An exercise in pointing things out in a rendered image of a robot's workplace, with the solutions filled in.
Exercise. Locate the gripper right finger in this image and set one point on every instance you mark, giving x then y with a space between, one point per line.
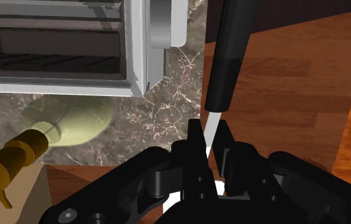
290 180

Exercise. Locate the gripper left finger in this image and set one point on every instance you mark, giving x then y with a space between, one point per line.
150 173

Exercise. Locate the beige box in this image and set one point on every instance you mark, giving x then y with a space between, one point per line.
23 195

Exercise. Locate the white toaster oven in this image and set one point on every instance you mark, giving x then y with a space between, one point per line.
70 46

